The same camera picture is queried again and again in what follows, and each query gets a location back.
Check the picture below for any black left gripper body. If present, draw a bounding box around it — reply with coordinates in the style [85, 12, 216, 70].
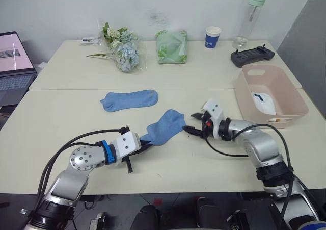
[119, 147, 145, 166]

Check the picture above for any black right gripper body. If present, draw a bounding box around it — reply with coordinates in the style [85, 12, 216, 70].
[200, 111, 214, 139]

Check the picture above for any blue ankle sock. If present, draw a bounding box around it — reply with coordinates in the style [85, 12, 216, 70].
[99, 89, 159, 113]
[140, 109, 186, 147]

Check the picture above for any dark rounded shape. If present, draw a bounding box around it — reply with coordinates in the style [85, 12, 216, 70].
[195, 196, 225, 230]
[132, 204, 161, 230]

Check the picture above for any white sock with blue mark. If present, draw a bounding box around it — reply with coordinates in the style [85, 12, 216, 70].
[251, 91, 277, 116]

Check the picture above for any green floral tissue pack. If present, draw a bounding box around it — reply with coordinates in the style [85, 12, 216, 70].
[155, 29, 189, 65]

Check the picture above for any blue and white paper cup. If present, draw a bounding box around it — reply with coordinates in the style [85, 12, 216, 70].
[204, 25, 222, 49]

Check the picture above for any black handheld controller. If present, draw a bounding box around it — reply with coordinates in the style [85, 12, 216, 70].
[230, 45, 276, 68]

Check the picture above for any pink plastic basket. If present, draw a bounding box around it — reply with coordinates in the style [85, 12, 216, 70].
[234, 64, 309, 129]

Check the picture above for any wrapped artificial flower bouquet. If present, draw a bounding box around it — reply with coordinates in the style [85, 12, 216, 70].
[86, 18, 148, 74]

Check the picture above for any clear bottle with green lid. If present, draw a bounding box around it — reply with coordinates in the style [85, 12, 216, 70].
[232, 0, 268, 49]

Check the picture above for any small white card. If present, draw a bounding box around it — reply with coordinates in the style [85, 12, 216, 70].
[80, 37, 100, 45]

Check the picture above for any grey open laptop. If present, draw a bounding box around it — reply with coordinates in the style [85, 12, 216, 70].
[0, 31, 38, 107]

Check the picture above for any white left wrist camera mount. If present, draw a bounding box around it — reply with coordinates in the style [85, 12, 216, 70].
[113, 131, 142, 162]

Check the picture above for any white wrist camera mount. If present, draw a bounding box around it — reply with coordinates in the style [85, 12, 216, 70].
[113, 131, 142, 162]
[203, 99, 226, 139]

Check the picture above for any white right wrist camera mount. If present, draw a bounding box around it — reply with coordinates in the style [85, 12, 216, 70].
[203, 99, 226, 139]

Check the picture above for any blue left wrist strap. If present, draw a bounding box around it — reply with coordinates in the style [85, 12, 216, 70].
[101, 140, 116, 164]

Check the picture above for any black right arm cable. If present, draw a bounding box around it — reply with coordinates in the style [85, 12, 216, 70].
[203, 124, 293, 215]

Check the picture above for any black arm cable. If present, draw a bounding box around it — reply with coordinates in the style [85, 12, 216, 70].
[35, 126, 132, 210]
[203, 124, 293, 215]

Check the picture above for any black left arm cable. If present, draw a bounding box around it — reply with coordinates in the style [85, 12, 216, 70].
[35, 126, 132, 210]

